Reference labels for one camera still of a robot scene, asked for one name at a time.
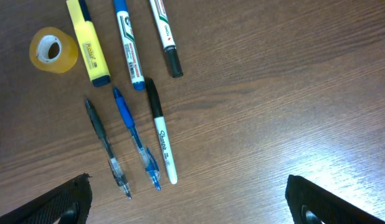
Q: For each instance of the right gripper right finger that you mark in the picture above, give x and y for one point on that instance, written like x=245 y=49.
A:
x=309 y=203

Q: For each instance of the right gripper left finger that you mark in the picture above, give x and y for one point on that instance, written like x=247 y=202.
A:
x=67 y=203

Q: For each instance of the black gel pen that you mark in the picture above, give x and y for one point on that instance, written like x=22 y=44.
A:
x=117 y=171

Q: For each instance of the yellow tape roll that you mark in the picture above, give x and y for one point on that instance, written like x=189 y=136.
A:
x=52 y=50

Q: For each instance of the yellow highlighter marker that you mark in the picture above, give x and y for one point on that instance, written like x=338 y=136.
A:
x=88 y=42

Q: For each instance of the blue whiteboard marker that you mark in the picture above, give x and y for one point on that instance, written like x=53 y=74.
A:
x=129 y=45

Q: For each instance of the black whiteboard marker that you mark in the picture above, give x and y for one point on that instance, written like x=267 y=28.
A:
x=165 y=34

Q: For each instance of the blue gel pen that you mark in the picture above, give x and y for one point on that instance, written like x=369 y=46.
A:
x=147 y=159

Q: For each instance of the black Sharpie marker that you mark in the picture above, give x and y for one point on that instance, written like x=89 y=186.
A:
x=161 y=129

